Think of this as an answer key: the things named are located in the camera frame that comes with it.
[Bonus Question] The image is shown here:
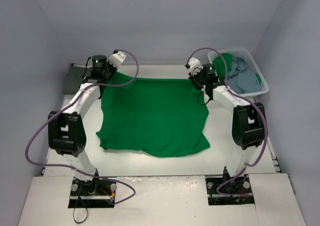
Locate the grey t shirt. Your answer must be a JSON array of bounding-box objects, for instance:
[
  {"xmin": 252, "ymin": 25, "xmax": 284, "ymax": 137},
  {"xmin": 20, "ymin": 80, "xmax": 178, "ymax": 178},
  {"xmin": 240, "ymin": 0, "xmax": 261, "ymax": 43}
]
[{"xmin": 62, "ymin": 65, "xmax": 85, "ymax": 95}]

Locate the green t shirt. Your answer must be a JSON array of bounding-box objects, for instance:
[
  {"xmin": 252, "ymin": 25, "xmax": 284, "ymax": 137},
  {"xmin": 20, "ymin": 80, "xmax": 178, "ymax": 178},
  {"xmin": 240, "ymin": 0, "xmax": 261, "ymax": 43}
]
[
  {"xmin": 212, "ymin": 53, "xmax": 233, "ymax": 79},
  {"xmin": 96, "ymin": 73, "xmax": 210, "ymax": 157}
]

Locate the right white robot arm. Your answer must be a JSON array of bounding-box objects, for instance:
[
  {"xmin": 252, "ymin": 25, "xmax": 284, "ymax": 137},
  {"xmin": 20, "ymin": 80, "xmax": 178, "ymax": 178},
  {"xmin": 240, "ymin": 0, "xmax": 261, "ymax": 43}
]
[{"xmin": 185, "ymin": 58, "xmax": 268, "ymax": 192}]

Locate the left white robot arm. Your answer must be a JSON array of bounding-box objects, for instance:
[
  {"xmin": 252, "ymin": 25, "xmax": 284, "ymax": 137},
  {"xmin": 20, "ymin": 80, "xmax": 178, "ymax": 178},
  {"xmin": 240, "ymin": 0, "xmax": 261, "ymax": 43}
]
[{"xmin": 48, "ymin": 51, "xmax": 126, "ymax": 196}]

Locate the light blue t shirt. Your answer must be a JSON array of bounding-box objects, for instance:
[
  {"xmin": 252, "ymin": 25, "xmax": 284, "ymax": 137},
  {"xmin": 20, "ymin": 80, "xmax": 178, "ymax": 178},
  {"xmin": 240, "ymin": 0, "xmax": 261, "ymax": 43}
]
[{"xmin": 227, "ymin": 57, "xmax": 261, "ymax": 94}]

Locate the white laundry basket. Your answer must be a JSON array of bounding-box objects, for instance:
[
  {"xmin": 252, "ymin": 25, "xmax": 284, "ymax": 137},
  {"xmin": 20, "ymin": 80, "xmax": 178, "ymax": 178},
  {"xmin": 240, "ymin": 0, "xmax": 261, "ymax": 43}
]
[{"xmin": 207, "ymin": 48, "xmax": 269, "ymax": 98}]

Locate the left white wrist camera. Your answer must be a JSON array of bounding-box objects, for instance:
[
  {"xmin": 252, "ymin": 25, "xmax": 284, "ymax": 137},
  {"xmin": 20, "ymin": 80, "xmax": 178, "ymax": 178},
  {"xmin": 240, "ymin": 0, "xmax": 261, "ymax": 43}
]
[{"xmin": 107, "ymin": 50, "xmax": 127, "ymax": 69}]

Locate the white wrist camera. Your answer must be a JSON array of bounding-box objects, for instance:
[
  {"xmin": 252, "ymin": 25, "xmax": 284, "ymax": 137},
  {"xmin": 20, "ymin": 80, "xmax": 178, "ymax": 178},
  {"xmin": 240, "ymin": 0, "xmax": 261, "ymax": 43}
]
[
  {"xmin": 185, "ymin": 57, "xmax": 203, "ymax": 77},
  {"xmin": 107, "ymin": 50, "xmax": 127, "ymax": 69}
]

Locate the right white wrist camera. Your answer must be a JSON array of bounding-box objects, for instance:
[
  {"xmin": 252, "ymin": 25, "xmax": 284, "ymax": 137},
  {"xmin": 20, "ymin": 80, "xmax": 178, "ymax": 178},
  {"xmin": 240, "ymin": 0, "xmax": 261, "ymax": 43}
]
[{"xmin": 185, "ymin": 57, "xmax": 203, "ymax": 77}]

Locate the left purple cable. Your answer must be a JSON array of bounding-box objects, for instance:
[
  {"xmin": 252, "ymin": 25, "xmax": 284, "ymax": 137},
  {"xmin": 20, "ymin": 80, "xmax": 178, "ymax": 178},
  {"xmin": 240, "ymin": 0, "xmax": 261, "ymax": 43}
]
[{"xmin": 24, "ymin": 48, "xmax": 140, "ymax": 206}]

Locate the purple cable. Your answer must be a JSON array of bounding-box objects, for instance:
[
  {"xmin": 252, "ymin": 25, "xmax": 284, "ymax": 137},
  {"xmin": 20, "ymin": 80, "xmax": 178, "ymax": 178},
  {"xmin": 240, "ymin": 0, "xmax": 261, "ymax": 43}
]
[
  {"xmin": 186, "ymin": 47, "xmax": 269, "ymax": 195},
  {"xmin": 24, "ymin": 48, "xmax": 140, "ymax": 206}
]

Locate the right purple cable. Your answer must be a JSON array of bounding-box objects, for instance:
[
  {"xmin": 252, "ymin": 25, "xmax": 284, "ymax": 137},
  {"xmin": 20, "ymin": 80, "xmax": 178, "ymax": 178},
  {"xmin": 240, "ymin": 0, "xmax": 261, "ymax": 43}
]
[{"xmin": 186, "ymin": 47, "xmax": 269, "ymax": 195}]

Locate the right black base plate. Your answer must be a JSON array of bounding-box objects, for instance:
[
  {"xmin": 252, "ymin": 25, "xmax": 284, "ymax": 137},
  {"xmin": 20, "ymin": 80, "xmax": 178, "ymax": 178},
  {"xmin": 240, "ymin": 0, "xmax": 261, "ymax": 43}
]
[{"xmin": 205, "ymin": 176, "xmax": 255, "ymax": 206}]

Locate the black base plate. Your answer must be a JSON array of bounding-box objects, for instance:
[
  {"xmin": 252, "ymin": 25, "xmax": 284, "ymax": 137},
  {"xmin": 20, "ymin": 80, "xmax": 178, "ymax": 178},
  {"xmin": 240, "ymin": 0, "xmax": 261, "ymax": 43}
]
[
  {"xmin": 68, "ymin": 178, "xmax": 116, "ymax": 209},
  {"xmin": 205, "ymin": 176, "xmax": 255, "ymax": 206}
]

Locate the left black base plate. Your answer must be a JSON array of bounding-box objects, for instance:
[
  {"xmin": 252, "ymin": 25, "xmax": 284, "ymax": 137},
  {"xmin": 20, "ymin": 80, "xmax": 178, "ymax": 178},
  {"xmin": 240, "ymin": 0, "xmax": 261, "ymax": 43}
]
[{"xmin": 68, "ymin": 178, "xmax": 116, "ymax": 209}]

